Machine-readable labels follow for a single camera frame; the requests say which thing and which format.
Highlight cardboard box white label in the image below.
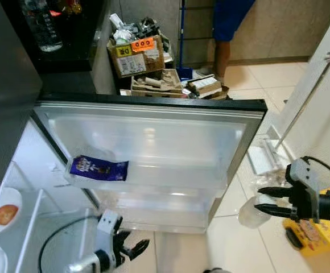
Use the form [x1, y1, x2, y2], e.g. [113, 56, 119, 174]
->
[186, 75, 223, 97]

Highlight clear plastic rubbish bag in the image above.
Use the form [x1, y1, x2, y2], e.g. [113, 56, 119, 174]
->
[250, 168, 291, 197]

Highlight silver fridge freezer door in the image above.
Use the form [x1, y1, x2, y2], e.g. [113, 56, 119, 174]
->
[0, 0, 44, 214]

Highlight clear fridge door bin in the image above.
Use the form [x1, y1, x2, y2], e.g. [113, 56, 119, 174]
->
[88, 191, 224, 233]
[64, 152, 230, 194]

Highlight moulded cardboard tray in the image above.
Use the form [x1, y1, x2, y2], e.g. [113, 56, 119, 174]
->
[130, 68, 184, 96]

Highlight white pole stand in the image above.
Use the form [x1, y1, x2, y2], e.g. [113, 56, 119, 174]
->
[247, 48, 330, 175]

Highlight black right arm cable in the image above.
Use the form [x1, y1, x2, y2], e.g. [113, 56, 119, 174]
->
[302, 155, 330, 185]

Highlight grey counter cabinet black worktop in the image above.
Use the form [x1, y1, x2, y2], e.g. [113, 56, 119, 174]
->
[0, 0, 121, 98]

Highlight blue broom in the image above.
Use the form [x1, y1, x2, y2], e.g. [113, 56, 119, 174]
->
[175, 0, 195, 81]

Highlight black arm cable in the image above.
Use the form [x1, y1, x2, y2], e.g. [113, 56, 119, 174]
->
[302, 155, 330, 185]
[38, 215, 100, 273]

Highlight orange round food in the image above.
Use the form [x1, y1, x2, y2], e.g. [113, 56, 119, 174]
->
[0, 205, 19, 226]

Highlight person blue shorts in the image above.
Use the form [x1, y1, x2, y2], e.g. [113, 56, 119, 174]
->
[212, 0, 257, 86]

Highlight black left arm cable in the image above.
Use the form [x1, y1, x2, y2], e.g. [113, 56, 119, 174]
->
[38, 215, 100, 273]

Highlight cardboard box yellow label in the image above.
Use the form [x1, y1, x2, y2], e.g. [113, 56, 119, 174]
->
[108, 35, 166, 79]

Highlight clear bottle black label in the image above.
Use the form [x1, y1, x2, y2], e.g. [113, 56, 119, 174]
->
[20, 0, 64, 53]

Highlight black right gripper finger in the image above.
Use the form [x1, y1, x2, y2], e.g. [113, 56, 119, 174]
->
[254, 205, 298, 220]
[258, 187, 295, 200]

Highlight silver fridge main door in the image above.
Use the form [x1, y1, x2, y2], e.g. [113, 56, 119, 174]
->
[32, 94, 268, 235]

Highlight silver two-door fridge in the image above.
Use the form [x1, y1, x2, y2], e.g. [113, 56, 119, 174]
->
[0, 0, 268, 273]

